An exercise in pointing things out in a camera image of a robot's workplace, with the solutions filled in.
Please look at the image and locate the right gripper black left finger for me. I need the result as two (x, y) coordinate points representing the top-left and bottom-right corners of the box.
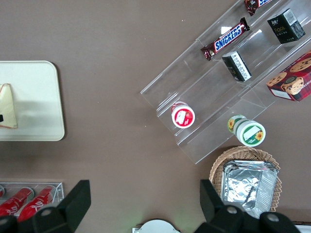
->
(32, 179), (92, 233)

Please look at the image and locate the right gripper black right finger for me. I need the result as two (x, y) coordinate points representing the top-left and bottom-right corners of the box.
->
(195, 179), (253, 233)

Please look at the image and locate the triangular sandwich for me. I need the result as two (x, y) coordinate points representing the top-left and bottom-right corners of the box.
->
(0, 83), (18, 130)

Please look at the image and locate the cream rectangular tray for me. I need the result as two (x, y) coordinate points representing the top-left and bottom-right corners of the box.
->
(0, 60), (66, 142)

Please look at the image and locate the light wicker basket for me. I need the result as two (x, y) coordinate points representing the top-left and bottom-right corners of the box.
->
(209, 145), (283, 215)

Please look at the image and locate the clear acrylic bottle rack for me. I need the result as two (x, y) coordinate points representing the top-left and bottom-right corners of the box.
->
(0, 182), (64, 217)

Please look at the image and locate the stack of foil trays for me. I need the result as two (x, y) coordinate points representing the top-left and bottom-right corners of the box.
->
(222, 159), (279, 219)

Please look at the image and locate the green lidded cup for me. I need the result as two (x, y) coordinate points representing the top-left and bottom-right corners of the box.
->
(227, 115), (266, 147)

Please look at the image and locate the red lidded cup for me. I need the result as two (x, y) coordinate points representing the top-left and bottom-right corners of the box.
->
(171, 101), (196, 129)

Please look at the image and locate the clear acrylic stepped shelf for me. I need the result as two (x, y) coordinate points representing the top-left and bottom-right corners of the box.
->
(140, 0), (311, 165)

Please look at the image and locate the small black box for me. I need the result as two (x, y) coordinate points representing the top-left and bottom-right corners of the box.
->
(222, 50), (252, 83)
(267, 8), (306, 45)

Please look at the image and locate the red chocolate cookie box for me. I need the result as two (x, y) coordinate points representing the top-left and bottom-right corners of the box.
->
(266, 50), (311, 102)

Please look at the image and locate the Snickers bar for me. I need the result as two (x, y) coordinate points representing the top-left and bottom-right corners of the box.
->
(244, 0), (278, 17)
(200, 17), (251, 62)

